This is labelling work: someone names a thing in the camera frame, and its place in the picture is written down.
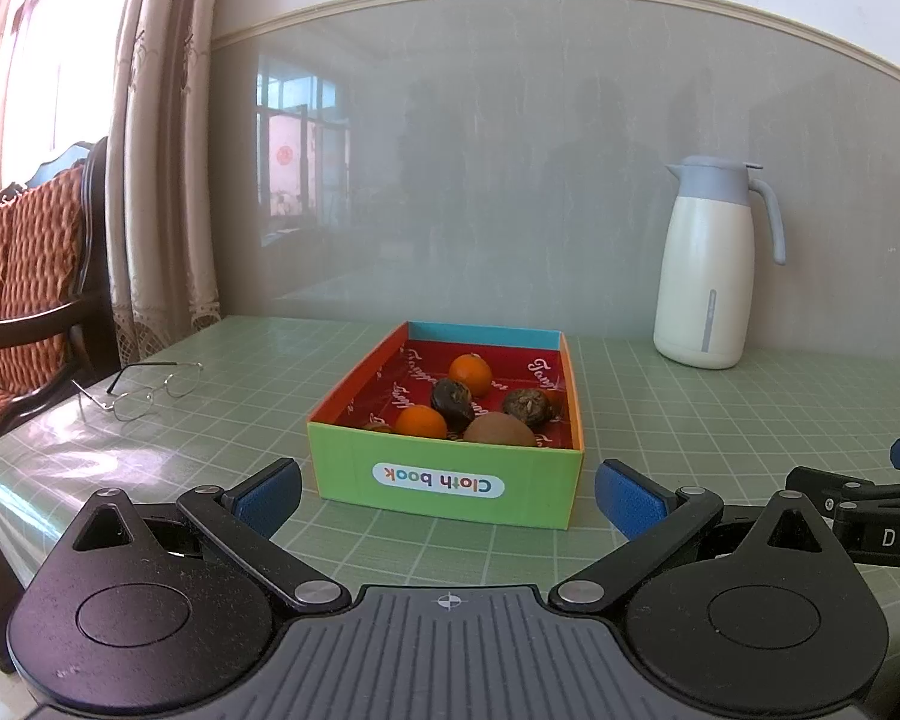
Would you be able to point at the dark brown wrinkled fruit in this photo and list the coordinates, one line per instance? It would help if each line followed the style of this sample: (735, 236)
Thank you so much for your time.
(529, 406)
(451, 399)

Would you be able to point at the colourful cardboard box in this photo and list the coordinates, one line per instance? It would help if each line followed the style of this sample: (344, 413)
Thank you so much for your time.
(345, 465)

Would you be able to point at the white thermos jug grey lid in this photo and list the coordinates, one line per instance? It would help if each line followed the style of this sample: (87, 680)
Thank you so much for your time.
(701, 277)

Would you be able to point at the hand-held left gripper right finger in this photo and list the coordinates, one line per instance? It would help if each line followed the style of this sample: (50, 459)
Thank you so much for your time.
(630, 499)

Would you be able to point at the wooden chair orange upholstery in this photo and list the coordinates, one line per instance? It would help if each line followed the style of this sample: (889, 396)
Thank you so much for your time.
(22, 255)

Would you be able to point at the small orange with stem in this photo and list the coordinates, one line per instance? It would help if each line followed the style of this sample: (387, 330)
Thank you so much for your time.
(470, 375)

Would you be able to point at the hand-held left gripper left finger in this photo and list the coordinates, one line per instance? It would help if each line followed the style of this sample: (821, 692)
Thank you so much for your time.
(268, 496)

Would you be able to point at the beige lace curtain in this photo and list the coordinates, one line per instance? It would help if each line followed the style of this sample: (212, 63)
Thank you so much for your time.
(157, 165)

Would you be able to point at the green checkered tablecloth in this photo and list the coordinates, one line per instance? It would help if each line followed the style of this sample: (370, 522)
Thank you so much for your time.
(682, 420)

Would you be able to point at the brown kiwi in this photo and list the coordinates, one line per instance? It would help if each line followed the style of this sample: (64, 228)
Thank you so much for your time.
(499, 431)

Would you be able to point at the large orange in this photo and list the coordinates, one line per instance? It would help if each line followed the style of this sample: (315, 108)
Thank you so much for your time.
(421, 422)

